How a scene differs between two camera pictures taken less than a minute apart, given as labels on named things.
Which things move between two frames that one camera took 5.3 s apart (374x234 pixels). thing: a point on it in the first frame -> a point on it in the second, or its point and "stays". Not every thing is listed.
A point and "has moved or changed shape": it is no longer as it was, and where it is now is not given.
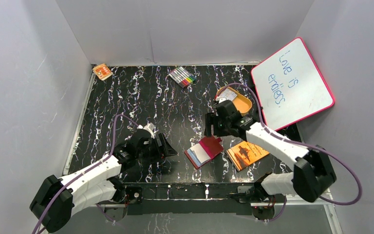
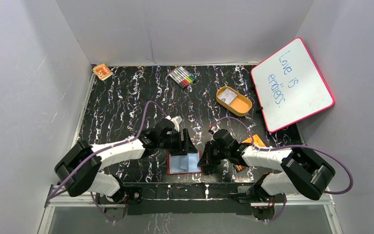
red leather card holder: [204, 151] has moved or changed shape
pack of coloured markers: [182, 77] stays
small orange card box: [102, 71] stays
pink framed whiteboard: [291, 87] stays
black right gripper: [211, 118] -> [207, 157]
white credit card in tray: [228, 94] stays
